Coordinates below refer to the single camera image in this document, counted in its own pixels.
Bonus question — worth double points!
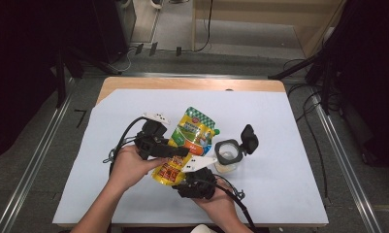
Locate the black floor cables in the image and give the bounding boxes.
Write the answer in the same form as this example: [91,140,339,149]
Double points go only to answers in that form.
[283,57,331,200]

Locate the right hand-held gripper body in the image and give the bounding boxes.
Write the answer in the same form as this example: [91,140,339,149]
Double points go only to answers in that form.
[172,155,218,200]

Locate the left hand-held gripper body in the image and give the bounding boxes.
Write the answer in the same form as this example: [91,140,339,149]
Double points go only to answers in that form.
[133,112,171,160]

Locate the person's right hand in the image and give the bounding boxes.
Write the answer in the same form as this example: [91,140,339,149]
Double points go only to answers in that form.
[191,185,240,224]

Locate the hanging black cable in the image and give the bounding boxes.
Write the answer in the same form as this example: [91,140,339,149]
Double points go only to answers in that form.
[195,0,214,53]

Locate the black curtain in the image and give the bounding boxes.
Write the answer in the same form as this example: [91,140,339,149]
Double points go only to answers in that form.
[0,0,130,163]
[311,0,389,174]

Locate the person's left hand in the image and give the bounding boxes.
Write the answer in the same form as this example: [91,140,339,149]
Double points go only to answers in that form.
[108,145,169,192]

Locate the metal floor rail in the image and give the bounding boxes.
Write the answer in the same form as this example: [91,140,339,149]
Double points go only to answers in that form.
[309,91,384,233]
[0,77,77,233]

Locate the beige wooden cabinet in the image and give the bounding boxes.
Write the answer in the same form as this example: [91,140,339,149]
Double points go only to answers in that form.
[191,0,346,57]

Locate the black stand leg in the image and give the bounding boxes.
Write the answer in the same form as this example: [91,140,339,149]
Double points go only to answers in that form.
[268,52,324,82]
[54,50,68,109]

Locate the clear seasoning jar black lid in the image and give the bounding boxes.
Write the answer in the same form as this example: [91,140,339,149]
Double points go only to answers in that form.
[213,123,260,174]

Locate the yellow seasoning pouch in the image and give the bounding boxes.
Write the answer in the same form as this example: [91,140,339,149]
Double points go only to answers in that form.
[151,106,221,186]

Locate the left hand-held gripper cable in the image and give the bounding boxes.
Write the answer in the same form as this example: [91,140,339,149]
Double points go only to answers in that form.
[103,116,149,176]

